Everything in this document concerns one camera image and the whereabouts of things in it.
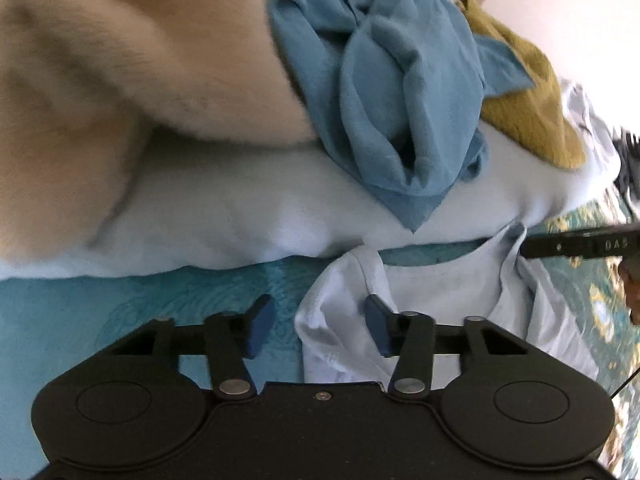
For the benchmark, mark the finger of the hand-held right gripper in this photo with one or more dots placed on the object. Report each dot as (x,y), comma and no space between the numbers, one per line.
(575,246)

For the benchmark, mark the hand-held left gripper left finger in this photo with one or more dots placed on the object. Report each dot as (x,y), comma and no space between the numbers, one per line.
(260,327)

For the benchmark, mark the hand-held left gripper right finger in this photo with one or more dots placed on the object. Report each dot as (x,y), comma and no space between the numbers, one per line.
(377,327)

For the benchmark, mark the light blue printed t-shirt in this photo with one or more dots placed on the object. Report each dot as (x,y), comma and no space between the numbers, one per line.
(450,285)

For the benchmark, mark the person's right hand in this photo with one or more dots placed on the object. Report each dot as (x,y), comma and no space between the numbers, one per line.
(631,285)

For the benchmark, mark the light blue floral quilt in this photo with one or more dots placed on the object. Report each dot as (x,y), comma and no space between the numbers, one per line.
(250,220)

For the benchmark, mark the mustard knitted sweater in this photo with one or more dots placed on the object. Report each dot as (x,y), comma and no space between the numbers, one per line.
(530,110)

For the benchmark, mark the teal floral bedsheet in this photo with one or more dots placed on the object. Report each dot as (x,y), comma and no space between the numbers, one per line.
(150,300)

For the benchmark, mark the blue shirt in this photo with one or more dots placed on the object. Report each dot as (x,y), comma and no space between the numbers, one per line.
(390,85)

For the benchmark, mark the beige fluffy garment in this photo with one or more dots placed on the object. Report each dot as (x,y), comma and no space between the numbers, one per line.
(125,60)

